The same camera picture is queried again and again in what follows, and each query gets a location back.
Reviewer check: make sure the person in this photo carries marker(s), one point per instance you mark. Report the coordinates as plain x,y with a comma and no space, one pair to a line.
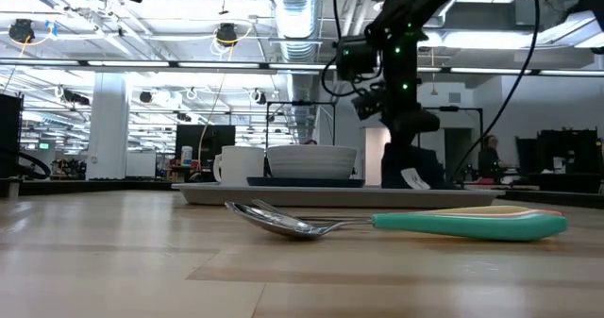
488,160

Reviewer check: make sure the black cabinet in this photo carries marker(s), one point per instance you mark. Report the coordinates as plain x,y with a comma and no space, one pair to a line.
9,134

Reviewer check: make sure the grey plastic tray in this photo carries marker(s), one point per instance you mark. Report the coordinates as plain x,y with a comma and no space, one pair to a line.
330,196

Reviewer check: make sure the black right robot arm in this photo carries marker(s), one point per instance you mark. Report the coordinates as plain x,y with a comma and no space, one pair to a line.
410,6

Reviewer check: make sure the long ceiling light strip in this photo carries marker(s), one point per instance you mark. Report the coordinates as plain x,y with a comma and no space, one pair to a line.
127,63

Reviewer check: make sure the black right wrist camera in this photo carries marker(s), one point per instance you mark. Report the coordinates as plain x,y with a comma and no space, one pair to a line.
354,58

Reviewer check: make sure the black aluminium table frame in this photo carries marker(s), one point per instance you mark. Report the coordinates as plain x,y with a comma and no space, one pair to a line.
94,187

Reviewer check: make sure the black metal stand frame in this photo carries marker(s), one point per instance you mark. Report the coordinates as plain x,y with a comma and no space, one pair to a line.
302,103
453,108

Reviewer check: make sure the dark teal plate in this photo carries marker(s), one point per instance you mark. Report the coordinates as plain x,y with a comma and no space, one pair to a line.
307,182

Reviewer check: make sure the white ribbed bowl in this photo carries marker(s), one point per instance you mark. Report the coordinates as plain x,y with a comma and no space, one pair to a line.
311,162

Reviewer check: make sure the white mug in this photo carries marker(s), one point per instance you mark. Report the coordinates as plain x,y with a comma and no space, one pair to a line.
240,164

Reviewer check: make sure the black monitor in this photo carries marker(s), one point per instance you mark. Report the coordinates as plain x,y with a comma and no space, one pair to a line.
207,141

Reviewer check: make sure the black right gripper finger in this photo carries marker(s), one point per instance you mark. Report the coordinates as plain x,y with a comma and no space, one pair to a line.
404,138

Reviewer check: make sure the black equipment rack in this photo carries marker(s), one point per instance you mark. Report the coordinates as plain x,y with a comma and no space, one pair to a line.
566,153

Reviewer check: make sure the white building column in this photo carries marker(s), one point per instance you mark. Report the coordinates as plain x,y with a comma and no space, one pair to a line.
108,120

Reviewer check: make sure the navy cloth napkin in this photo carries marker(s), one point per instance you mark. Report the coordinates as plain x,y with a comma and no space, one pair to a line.
401,162

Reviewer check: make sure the silver ventilation duct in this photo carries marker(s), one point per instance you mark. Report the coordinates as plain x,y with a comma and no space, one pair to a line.
295,16

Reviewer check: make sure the white wipes container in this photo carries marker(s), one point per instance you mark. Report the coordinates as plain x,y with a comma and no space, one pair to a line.
186,156

